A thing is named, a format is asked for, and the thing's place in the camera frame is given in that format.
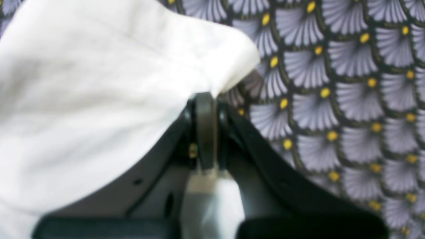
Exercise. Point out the patterned purple table cloth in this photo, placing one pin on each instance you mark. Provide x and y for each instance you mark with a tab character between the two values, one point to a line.
340	95

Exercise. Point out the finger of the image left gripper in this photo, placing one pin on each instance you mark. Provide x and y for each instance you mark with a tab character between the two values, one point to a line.
278	201
144	202

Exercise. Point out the white T-shirt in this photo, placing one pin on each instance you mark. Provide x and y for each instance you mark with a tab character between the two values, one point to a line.
89	86

